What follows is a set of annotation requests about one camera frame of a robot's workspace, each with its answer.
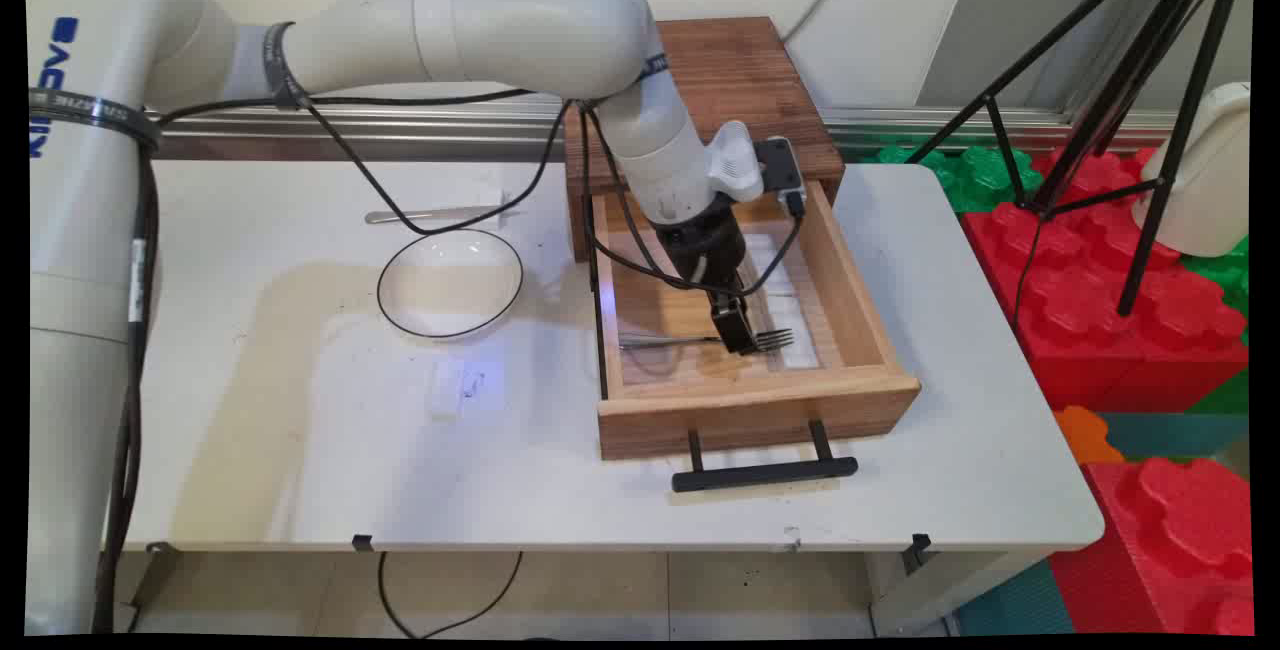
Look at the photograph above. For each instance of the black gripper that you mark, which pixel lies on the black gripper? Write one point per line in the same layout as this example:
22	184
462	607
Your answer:
705	250

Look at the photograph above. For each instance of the silver metal fork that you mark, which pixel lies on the silver metal fork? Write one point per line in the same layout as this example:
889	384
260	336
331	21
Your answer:
660	340

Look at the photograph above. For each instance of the silver serrated table knife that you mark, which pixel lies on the silver serrated table knife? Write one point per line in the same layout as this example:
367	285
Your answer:
450	213

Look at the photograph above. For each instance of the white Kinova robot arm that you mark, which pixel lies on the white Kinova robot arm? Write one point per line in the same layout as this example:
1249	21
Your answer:
480	30

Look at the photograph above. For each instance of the dark wooden drawer cabinet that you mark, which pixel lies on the dark wooden drawer cabinet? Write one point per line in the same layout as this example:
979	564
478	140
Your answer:
760	80

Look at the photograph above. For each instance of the white plate with black rim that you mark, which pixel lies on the white plate with black rim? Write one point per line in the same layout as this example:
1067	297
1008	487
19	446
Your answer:
450	285

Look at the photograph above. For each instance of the green foam building block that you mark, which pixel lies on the green foam building block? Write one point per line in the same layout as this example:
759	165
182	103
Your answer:
975	180
1230	398
1225	275

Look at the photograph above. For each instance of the white table leg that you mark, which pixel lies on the white table leg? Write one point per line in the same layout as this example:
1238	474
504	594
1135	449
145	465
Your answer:
930	590
155	580

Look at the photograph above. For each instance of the orange foam block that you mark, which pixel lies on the orange foam block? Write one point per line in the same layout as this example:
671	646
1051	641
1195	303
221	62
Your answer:
1085	435

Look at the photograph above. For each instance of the teal foam mat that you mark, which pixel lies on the teal foam mat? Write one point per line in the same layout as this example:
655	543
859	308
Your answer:
1020	605
1170	435

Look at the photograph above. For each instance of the black tripod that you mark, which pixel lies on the black tripod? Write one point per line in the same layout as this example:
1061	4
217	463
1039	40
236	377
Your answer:
1150	230

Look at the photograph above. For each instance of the white plastic appliance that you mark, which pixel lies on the white plastic appliance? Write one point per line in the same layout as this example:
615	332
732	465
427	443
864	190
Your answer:
1205	190

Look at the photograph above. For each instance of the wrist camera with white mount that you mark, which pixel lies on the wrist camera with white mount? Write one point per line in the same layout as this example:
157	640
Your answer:
775	170

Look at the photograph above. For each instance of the aluminium wall rail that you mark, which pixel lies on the aluminium wall rail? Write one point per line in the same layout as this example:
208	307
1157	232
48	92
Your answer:
870	125

